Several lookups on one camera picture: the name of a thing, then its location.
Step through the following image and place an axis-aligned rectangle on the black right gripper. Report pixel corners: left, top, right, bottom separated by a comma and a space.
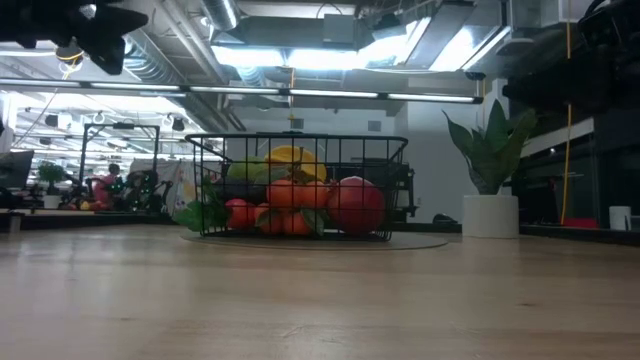
501, 38, 640, 115

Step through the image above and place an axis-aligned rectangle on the round grey mat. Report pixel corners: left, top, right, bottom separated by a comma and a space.
180, 231, 450, 252

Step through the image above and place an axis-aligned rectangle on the white ceiling box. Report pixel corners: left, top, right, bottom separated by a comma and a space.
509, 0, 596, 29

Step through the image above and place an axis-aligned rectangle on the dark monitor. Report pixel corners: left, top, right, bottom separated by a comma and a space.
0, 149, 36, 191

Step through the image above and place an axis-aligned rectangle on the grey ceiling unit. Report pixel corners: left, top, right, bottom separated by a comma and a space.
321, 13, 362, 49

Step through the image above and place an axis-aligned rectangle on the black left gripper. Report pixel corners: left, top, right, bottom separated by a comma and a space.
0, 0, 150, 77

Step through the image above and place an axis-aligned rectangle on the person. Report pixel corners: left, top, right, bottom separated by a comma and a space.
91, 162, 122, 205

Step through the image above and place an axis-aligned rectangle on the small potted plant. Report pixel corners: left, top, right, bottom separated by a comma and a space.
37, 161, 67, 210

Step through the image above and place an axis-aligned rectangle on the tall green leafy plant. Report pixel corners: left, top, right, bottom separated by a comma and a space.
441, 98, 539, 197

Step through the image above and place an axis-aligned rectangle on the black wire basket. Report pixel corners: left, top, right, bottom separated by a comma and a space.
184, 132, 410, 243

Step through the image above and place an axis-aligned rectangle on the orange tangerine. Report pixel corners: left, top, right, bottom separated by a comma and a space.
298, 180, 332, 209
281, 211, 315, 237
254, 204, 285, 236
266, 179, 302, 212

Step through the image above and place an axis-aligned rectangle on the white printed banner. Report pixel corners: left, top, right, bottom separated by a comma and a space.
128, 158, 204, 201

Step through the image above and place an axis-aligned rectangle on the silver ceiling duct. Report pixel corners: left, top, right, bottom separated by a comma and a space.
199, 0, 242, 32

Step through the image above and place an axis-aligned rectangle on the red box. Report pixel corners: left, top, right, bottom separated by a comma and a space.
561, 216, 602, 230

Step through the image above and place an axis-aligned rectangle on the green pear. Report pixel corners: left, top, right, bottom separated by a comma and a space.
226, 156, 272, 183

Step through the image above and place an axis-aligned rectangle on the yellow hanging cable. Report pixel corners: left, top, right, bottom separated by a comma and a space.
559, 0, 574, 225

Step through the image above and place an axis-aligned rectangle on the overhead LED light bar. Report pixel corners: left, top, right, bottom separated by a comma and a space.
0, 77, 485, 106

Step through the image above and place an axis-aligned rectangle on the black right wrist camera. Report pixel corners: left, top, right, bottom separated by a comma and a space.
576, 0, 640, 49

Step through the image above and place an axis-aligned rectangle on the black metal frame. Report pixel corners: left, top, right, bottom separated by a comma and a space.
78, 123, 162, 199

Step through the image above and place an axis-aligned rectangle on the hanging black ceiling device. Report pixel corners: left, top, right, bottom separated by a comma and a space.
53, 42, 87, 66

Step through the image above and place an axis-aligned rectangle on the green leafy vegetable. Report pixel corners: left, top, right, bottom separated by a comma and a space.
171, 174, 230, 234

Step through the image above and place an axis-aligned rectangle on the black background robot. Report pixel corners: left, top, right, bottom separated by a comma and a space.
122, 169, 175, 212

